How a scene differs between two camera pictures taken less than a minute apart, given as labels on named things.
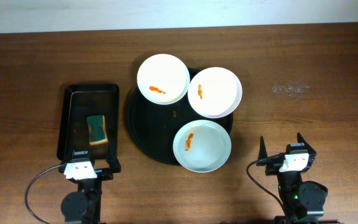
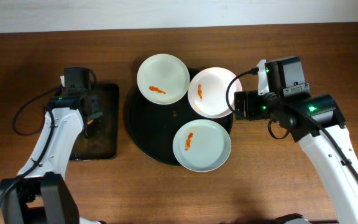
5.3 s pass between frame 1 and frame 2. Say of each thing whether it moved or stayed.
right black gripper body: moved
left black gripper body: moved
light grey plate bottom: stayed
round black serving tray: stayed
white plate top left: stayed
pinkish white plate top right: stayed
